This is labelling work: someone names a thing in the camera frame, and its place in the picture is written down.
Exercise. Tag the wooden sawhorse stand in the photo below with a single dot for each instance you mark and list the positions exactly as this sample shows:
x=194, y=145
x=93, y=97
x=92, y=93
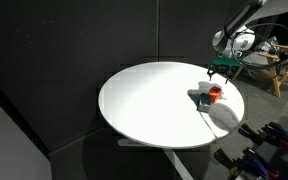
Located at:
x=277, y=66

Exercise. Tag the grey block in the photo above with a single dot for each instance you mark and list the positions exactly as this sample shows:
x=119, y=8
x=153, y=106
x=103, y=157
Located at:
x=204, y=107

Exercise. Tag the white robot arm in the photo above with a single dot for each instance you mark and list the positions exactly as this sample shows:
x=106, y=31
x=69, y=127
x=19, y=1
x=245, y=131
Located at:
x=247, y=20

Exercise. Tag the blue block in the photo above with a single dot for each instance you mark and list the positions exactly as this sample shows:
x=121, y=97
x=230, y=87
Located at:
x=203, y=98

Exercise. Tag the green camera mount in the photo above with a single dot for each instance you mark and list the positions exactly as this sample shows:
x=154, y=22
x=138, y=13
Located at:
x=224, y=61

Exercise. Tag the orange block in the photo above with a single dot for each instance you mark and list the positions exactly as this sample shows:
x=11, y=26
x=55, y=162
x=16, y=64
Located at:
x=213, y=97

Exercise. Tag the black clamp with red tip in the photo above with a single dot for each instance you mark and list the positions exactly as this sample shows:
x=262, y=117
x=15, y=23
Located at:
x=277, y=136

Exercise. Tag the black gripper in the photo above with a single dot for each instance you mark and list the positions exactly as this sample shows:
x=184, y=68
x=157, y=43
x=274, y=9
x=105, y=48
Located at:
x=221, y=69

